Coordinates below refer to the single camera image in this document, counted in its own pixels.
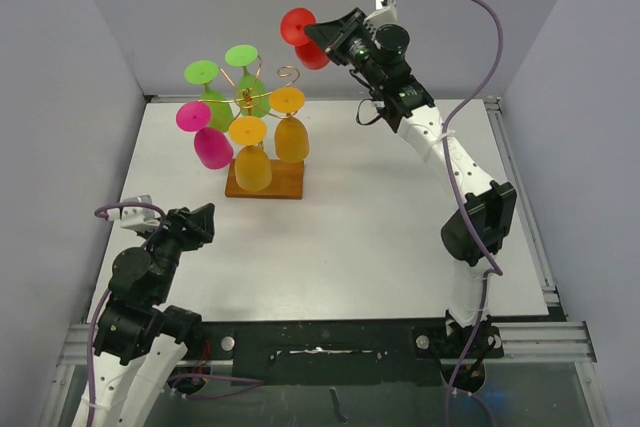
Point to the red wine glass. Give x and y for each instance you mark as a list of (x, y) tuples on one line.
[(292, 31)]

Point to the magenta wine glass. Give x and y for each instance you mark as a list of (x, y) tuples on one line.
[(211, 145)]

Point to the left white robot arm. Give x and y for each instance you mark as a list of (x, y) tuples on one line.
[(135, 337)]

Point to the green wine glass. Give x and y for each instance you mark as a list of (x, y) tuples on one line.
[(204, 72), (251, 93)]

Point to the orange wine glass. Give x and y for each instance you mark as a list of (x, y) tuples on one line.
[(252, 165), (291, 137)]

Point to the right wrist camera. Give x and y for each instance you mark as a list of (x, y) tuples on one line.
[(387, 4)]

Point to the gold wire wine glass rack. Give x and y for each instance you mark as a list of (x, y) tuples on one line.
[(274, 143)]

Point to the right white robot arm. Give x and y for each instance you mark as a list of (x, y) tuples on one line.
[(475, 232)]

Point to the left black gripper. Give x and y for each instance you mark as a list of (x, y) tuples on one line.
[(194, 227)]

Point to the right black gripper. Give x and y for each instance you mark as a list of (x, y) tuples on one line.
[(333, 36)]

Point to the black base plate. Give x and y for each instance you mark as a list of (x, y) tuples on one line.
[(423, 352)]

